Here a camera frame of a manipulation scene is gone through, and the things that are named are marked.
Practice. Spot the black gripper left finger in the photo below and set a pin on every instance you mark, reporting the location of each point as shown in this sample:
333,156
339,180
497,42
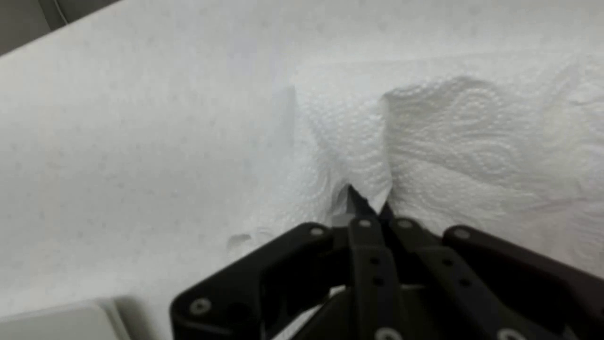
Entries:
374,277

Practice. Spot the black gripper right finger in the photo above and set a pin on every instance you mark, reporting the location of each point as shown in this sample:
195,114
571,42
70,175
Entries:
474,311

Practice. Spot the white paper napkin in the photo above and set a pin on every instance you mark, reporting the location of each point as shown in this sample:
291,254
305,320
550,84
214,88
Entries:
508,144

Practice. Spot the white grey beverage dispenser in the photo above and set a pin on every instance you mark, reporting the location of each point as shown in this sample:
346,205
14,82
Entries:
78,322

